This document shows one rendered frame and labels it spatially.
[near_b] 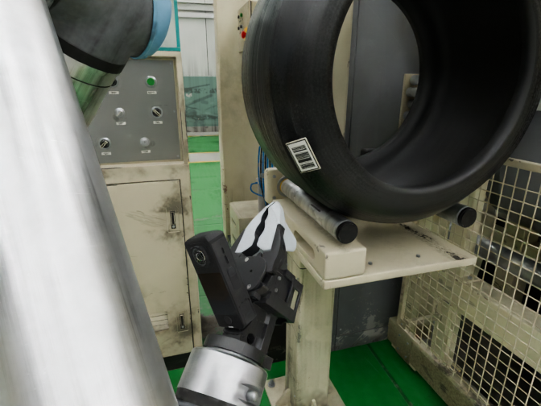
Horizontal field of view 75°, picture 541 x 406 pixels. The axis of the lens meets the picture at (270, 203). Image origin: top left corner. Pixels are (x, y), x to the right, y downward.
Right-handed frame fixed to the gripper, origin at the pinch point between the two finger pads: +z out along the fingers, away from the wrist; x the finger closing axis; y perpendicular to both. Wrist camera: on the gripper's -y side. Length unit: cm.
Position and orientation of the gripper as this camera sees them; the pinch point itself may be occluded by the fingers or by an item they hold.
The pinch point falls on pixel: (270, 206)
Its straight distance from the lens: 50.0
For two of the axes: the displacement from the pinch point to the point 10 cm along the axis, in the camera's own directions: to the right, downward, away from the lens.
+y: 5.7, 5.9, 5.7
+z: 2.8, -7.9, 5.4
